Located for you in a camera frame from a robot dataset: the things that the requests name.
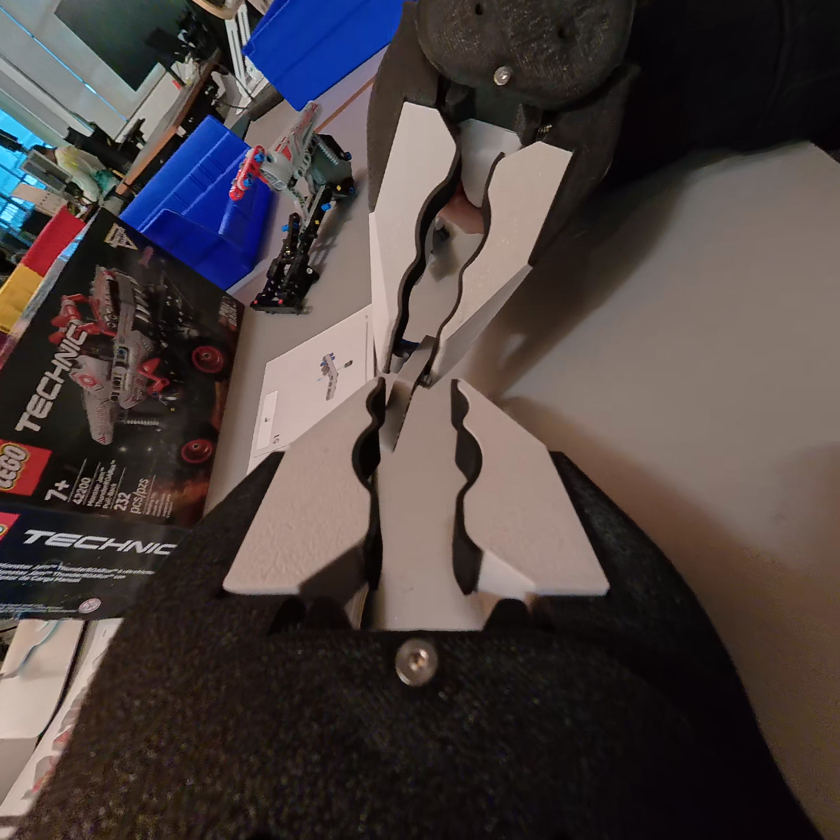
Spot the person's right hand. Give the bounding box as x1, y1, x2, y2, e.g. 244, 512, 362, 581
443, 187, 490, 234

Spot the grey and red toy model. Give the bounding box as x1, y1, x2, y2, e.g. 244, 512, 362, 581
230, 101, 355, 204

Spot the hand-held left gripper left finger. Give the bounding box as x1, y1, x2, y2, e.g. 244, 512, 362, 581
222, 376, 388, 598

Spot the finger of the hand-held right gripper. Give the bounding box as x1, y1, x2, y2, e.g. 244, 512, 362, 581
420, 146, 573, 389
367, 100, 460, 378

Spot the black toy set box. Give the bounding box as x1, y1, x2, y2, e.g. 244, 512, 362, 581
0, 209, 245, 621

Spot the blue plastic bin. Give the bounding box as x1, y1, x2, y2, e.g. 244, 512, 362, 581
243, 0, 408, 112
121, 115, 277, 293

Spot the black toy chassis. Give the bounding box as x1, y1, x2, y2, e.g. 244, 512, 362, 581
252, 184, 358, 316

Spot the grey desk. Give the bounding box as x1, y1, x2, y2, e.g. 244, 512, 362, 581
197, 66, 840, 840

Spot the computer monitor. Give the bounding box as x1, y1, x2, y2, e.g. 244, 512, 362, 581
52, 0, 194, 93

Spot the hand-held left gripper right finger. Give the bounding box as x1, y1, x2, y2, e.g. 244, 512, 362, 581
450, 378, 613, 599

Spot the open instruction booklet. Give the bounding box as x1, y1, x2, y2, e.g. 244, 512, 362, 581
249, 305, 378, 460

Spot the grey toy beam with blue pins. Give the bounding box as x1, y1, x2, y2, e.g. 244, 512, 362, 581
387, 335, 435, 454

